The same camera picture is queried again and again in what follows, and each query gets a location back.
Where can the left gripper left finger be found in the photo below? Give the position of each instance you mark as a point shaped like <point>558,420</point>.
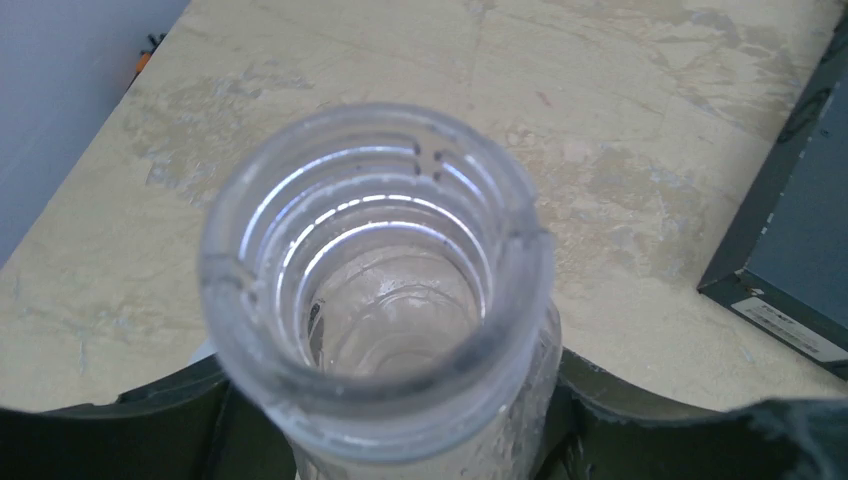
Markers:
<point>192,424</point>

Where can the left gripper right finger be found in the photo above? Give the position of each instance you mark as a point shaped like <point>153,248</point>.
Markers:
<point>600,426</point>

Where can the clear plastic bottle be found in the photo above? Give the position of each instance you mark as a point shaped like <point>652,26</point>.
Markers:
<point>376,279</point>

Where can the black flat electronics box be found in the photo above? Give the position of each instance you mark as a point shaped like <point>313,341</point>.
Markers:
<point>782,264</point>

